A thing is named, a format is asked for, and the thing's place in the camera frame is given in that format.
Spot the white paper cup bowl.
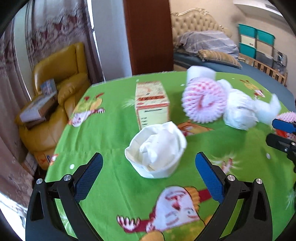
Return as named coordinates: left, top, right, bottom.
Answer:
left=125, top=121, right=187, bottom=179

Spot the black white checkered bag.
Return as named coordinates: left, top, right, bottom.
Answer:
left=273, top=49, right=287, bottom=74

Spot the pink lace curtain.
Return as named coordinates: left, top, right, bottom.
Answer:
left=1, top=1, right=104, bottom=208

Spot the white flat box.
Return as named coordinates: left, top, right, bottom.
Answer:
left=20, top=91, right=57, bottom=123

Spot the yellow leather armchair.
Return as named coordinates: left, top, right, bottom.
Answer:
left=15, top=42, right=91, bottom=170

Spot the beige red carton box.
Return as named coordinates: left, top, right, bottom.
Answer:
left=134, top=81, right=170, bottom=130

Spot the beige tufted headboard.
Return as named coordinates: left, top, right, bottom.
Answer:
left=171, top=8, right=232, bottom=46

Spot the grey blue folded quilt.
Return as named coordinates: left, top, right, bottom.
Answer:
left=175, top=30, right=239, bottom=59

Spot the white foam block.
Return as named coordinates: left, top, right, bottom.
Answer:
left=187, top=66, right=216, bottom=83

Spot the teal storage bin stack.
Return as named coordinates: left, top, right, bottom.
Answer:
left=238, top=24, right=275, bottom=67

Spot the white tissue sheet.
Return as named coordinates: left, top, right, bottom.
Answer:
left=254, top=94, right=281, bottom=125

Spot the wooden crib rail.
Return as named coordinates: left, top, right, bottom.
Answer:
left=238, top=53, right=287, bottom=87

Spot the green cartoon tablecloth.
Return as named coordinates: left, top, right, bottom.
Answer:
left=46, top=72, right=295, bottom=240

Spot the crumpled white plastic bag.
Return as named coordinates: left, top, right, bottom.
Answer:
left=217, top=79, right=259, bottom=131

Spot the striped brown pillow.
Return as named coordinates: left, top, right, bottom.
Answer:
left=197, top=50, right=242, bottom=69

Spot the small blue white box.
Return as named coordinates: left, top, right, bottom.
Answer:
left=40, top=79, right=57, bottom=95

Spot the dark red wooden door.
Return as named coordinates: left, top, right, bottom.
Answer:
left=123, top=0, right=174, bottom=75

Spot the blue bed mattress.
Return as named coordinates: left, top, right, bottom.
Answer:
left=174, top=53, right=295, bottom=111

